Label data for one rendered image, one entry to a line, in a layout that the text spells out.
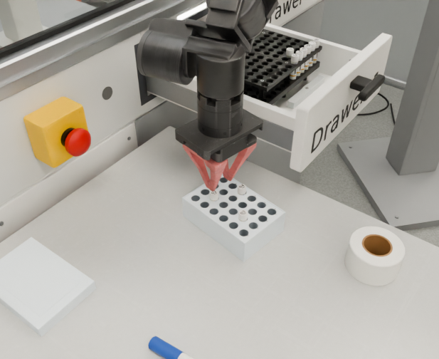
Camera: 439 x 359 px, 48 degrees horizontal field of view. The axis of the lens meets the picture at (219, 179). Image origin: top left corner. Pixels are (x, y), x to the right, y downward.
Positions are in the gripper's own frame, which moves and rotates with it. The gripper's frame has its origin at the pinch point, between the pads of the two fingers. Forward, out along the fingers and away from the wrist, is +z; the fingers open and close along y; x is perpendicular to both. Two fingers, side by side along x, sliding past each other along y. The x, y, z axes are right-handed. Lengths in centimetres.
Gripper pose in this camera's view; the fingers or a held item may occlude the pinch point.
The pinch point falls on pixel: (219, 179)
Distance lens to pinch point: 69.5
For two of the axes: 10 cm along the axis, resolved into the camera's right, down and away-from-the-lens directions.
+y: -7.4, 4.3, -5.2
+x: 6.8, 4.8, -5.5
